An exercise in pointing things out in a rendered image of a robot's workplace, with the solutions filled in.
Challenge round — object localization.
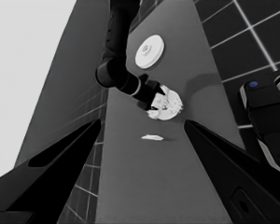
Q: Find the large thick white disc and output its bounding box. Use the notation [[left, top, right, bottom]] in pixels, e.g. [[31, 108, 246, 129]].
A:
[[134, 34, 165, 70]]

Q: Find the dark robot body block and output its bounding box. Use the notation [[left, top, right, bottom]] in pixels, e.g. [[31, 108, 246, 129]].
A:
[[238, 66, 280, 175]]

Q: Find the small thin white T-shaped piece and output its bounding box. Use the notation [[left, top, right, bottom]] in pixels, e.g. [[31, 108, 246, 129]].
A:
[[141, 133, 164, 142]]

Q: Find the white round carrier with pins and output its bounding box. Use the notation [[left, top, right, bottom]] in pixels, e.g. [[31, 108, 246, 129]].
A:
[[147, 85, 184, 121]]

